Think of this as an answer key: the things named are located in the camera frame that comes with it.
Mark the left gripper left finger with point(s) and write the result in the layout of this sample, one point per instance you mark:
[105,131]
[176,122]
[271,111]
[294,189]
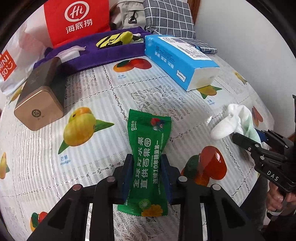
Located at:
[67,220]

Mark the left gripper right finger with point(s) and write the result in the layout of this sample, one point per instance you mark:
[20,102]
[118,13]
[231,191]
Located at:
[200,205]

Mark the green snack packet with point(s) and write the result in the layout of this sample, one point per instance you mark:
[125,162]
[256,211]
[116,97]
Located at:
[148,135]

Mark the yellow adidas pouch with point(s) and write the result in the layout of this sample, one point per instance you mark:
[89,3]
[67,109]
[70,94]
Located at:
[115,40]

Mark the person's right hand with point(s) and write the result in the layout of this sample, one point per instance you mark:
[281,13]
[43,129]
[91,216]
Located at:
[275,201]

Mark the fruit print tablecloth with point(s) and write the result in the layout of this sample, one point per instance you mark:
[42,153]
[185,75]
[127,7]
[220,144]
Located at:
[39,175]

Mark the gold and black box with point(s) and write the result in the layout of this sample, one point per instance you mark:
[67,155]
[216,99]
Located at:
[41,101]

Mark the blue tissue pack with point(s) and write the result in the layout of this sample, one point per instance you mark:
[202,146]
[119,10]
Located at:
[186,65]

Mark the purple towel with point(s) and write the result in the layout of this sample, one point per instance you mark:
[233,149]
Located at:
[92,56]

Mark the grey checked cushion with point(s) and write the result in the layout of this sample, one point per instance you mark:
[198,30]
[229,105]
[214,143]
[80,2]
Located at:
[173,18]

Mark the white plastic shopping bag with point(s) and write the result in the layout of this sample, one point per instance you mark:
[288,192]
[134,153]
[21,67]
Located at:
[25,48]

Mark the red Hi paper bag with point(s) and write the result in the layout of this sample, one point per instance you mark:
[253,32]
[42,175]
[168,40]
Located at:
[71,20]

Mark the beige canvas bag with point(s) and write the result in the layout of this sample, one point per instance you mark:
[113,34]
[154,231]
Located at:
[126,14]

